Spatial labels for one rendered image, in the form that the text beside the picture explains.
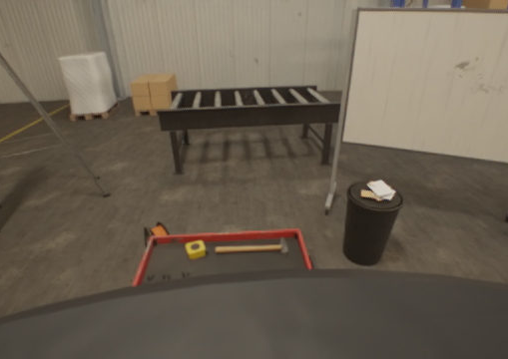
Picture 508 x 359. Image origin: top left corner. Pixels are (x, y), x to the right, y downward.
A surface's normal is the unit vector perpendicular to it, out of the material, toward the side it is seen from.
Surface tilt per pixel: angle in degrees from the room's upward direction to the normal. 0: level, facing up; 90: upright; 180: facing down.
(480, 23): 90
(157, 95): 90
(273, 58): 90
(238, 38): 90
